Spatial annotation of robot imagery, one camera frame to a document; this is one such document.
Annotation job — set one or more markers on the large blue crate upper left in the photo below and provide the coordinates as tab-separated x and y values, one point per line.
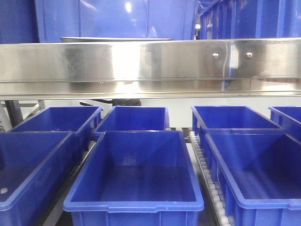
152	19

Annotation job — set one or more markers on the blue bin rear left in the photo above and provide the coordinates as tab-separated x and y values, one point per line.
80	120

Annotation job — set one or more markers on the blue bin rear right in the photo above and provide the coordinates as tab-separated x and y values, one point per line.
230	119

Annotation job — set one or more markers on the blue bin front left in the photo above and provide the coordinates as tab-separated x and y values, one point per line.
33	166

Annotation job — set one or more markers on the blue bin front centre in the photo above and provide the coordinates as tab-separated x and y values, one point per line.
136	178

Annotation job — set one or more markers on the ribbed blue crate upper right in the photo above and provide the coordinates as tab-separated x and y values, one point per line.
242	19

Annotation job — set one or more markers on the white roller track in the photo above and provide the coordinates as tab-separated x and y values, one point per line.
213	197

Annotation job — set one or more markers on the stainless steel shelf rail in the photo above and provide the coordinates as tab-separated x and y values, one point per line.
151	69

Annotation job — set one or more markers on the blue bin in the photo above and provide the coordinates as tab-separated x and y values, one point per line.
33	166
126	118
80	120
289	118
136	178
260	177
230	119

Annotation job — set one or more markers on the blue bin rear centre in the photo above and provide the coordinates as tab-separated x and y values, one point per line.
126	118

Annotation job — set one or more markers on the blue bin front right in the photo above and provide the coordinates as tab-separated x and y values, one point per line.
260	177

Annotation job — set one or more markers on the blue bin far right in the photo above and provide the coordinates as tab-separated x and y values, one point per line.
289	118

